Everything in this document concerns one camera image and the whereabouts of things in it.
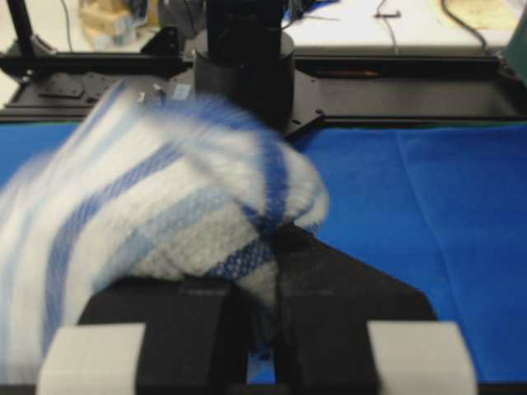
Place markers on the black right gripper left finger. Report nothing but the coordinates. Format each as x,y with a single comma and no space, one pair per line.
197,332

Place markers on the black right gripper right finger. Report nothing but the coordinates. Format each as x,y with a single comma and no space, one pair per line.
325,300

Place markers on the white blue striped towel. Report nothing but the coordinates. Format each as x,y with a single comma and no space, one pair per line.
191,188

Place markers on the black left robot arm base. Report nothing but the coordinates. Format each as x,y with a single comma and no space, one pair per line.
244,56

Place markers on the blue table cloth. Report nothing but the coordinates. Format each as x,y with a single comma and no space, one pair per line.
445,210

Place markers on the black metal frame rail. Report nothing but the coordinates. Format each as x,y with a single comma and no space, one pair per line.
331,90

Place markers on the black vertical frame post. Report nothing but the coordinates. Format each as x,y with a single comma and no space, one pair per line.
28,44

